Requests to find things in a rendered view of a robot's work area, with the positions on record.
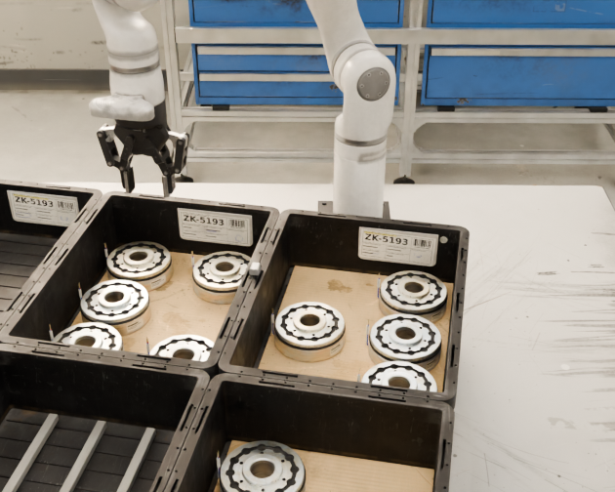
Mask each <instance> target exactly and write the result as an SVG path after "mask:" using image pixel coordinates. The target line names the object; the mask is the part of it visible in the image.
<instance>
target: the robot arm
mask: <svg viewBox="0 0 615 492"><path fill-rule="evenodd" d="M158 1H159V0H92V3H93V5H94V8H95V11H96V14H97V17H98V19H99V22H100V25H101V27H102V31H103V33H104V36H105V39H106V47H107V54H108V62H109V84H110V92H111V96H109V97H103V98H96V99H93V100H92V101H91V102H90V103H89V107H90V114H91V115H92V116H94V117H99V118H108V119H114V120H115V122H116V123H115V126H113V127H109V126H108V125H107V124H104V125H103V126H102V127H101V128H100V129H99V130H98V131H97V137H98V140H99V143H100V146H101V149H102V153H103V156H104V159H105V162H106V165H107V166H108V167H112V166H113V167H116V168H118V170H119V171H120V176H121V183H122V186H123V188H125V189H126V192H127V193H132V192H133V190H134V189H135V178H134V170H133V166H131V163H132V159H133V156H134V155H141V154H143V155H145V156H151V157H152V159H153V161H154V163H155V164H157V165H158V166H159V168H160V170H161V172H162V174H163V176H162V184H163V194H164V197H170V195H171V194H172V193H173V191H174V190H175V188H176V182H175V174H179V173H180V172H181V171H182V170H183V168H184V167H185V165H186V158H187V150H188V142H189V133H188V132H183V133H182V134H178V133H174V132H171V129H170V127H169V126H168V123H167V110H166V101H165V91H164V81H163V75H162V71H161V67H160V59H159V50H158V41H157V34H156V31H155V28H154V27H153V25H152V24H151V23H149V22H148V21H147V20H146V19H145V18H144V17H143V16H142V14H141V13H140V12H141V11H144V10H147V9H149V8H150V7H152V6H153V5H155V4H156V3H157V2H158ZM306 1H307V5H308V7H309V9H310V11H311V13H312V15H313V17H314V19H315V21H316V23H317V26H318V29H319V32H320V35H321V39H322V43H323V47H324V50H325V54H326V59H327V62H328V66H329V70H330V73H331V76H332V78H333V80H334V82H335V84H336V85H337V86H338V87H339V88H340V89H341V91H342V92H343V93H344V109H343V113H342V114H340V115H339V116H338V117H337V119H336V121H335V141H334V190H333V213H337V214H347V215H356V216H366V217H376V218H382V217H383V204H384V188H385V170H386V154H387V135H388V128H389V126H390V123H391V120H392V115H393V106H394V97H395V85H396V77H395V70H394V66H393V64H392V63H391V61H390V60H389V59H388V58H387V57H386V56H385V55H384V54H383V53H382V52H381V51H380V50H378V49H377V48H376V47H375V45H374V44H373V43H372V41H371V39H370V37H369V35H368V33H367V31H366V29H365V27H364V24H363V22H362V19H361V17H360V14H359V12H358V9H357V3H356V0H306ZM115 136H116V137H117V138H118V139H119V141H120V142H122V143H123V144H124V147H123V150H122V153H121V156H119V153H118V150H117V147H116V144H115V141H114V139H115ZM168 140H170V141H171V142H172V145H173V148H175V149H176V153H175V161H174V162H173V160H172V158H171V156H170V150H169V148H168V146H167V145H166V142H167V141H168ZM159 151H160V153H159Z"/></svg>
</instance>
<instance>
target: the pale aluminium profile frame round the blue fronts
mask: <svg viewBox="0 0 615 492"><path fill-rule="evenodd" d="M423 1H424V0H410V8H409V23H408V27H365V29H366V31H367V33H368V35H369V37H370V39H371V41H372V43H373V44H402V45H401V61H400V77H399V93H398V105H394V106H393V115H392V120H391V122H392V124H394V126H395V132H396V138H397V144H395V145H394V146H393V147H391V148H387V154H386V163H399V176H400V177H403V178H397V179H395V180H394V181H393V183H394V184H395V185H414V184H415V182H414V181H413V180H412V179H409V178H406V177H410V176H411V163H458V164H615V150H570V149H422V148H421V147H419V146H418V145H417V144H416V143H415V142H414V140H413V136H414V132H416V130H417V129H418V128H419V127H421V126H422V125H423V124H425V122H430V123H603V124H604V126H605V127H606V129H607V131H608V132H609V134H610V136H611V138H612V139H613V141H614V143H615V109H611V107H610V106H574V108H455V106H454V105H438V106H437V108H419V107H416V96H417V90H422V79H423V73H418V68H419V55H420V53H424V52H425V44H469V45H615V28H470V27H422V14H423ZM160 7H161V18H162V28H163V39H164V49H165V60H166V70H167V81H168V92H169V103H170V112H171V123H172V132H174V133H178V134H182V133H183V132H188V133H189V142H188V150H187V158H186V165H185V166H184V168H183V170H182V171H181V172H180V173H179V174H176V175H181V176H180V177H176V178H175V182H176V183H193V178H191V177H188V176H184V175H186V174H187V171H188V169H187V162H295V163H334V148H234V147H196V146H194V145H193V144H192V143H190V142H191V138H192V134H193V131H194V127H195V123H196V121H253V122H335V121H336V119H337V117H338V116H339V115H340V114H342V113H343V109H344V108H343V107H237V106H229V104H213V106H211V105H210V104H196V102H195V90H194V85H193V88H192V84H193V81H194V76H193V63H192V51H191V48H190V51H189V54H188V57H187V60H186V63H185V66H184V71H180V65H179V53H178V43H303V44H323V43H322V39H321V35H320V32H319V29H318V27H297V26H176V18H175V6H174V0H160ZM405 57H406V65H405V60H404V58H405ZM191 88H192V91H191ZM190 91H191V95H190ZM189 95H190V98H189ZM188 98H189V102H188ZM187 102H188V104H187ZM186 105H187V106H186Z"/></svg>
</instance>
